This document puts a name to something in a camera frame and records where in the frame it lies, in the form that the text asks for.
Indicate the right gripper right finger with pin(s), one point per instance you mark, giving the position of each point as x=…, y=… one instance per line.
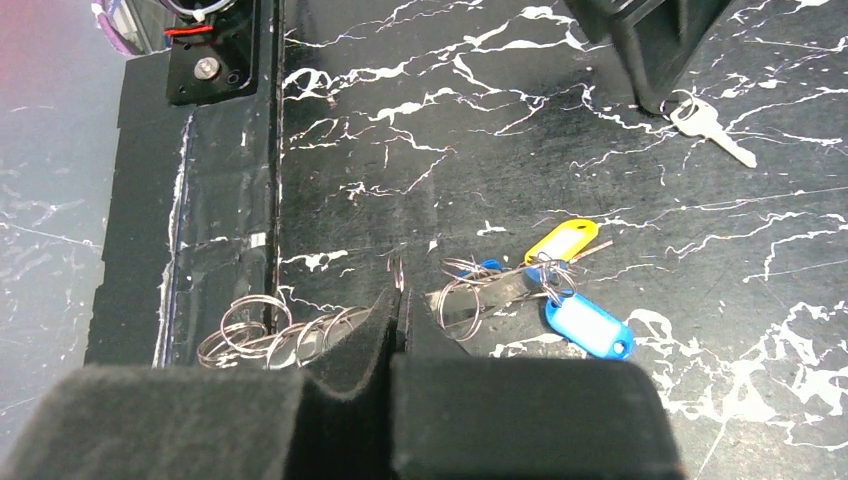
x=458, y=416

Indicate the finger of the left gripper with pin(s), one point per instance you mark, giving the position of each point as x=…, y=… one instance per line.
x=654, y=39

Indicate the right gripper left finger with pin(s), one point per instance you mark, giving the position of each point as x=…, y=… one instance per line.
x=326, y=420

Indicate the silver key with ring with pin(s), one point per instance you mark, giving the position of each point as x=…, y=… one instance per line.
x=697, y=118

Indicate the blue key tag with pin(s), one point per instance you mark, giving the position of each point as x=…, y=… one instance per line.
x=591, y=328

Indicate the blue tag on plate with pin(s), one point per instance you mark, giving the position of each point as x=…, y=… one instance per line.
x=489, y=267

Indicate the yellow key tag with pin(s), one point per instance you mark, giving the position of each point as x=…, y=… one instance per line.
x=564, y=242

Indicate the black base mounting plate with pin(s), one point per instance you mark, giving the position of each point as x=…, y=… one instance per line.
x=194, y=202

